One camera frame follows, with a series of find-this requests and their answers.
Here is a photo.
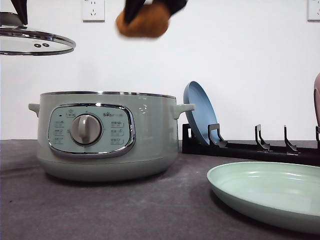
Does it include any blue plate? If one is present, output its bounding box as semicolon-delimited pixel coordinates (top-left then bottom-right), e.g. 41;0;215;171
183;80;219;145

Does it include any glass steamer lid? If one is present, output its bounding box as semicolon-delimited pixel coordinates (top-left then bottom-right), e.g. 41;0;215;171
0;12;76;56

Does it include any black dish rack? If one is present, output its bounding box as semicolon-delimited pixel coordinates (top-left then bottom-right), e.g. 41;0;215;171
181;123;320;167

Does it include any green plate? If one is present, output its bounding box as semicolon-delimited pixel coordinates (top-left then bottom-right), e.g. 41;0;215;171
207;161;320;234

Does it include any pink plate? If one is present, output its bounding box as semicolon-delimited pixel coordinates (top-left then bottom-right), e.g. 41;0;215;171
313;73;320;127

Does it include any white wall socket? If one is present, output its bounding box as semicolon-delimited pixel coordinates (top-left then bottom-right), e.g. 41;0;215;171
82;0;106;23
307;0;320;23

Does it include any green electric steamer pot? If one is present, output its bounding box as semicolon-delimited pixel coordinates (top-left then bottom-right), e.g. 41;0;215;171
28;91;195;182

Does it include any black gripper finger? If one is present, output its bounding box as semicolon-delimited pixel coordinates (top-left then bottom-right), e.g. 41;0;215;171
10;0;28;25

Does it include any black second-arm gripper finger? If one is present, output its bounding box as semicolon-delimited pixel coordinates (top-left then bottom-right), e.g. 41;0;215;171
125;0;145;24
161;0;189;17

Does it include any brown potato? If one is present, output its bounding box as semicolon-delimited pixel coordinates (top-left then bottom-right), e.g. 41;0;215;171
116;0;186;38

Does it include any grey table mat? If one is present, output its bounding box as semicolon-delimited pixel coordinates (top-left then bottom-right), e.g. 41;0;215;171
0;139;320;240

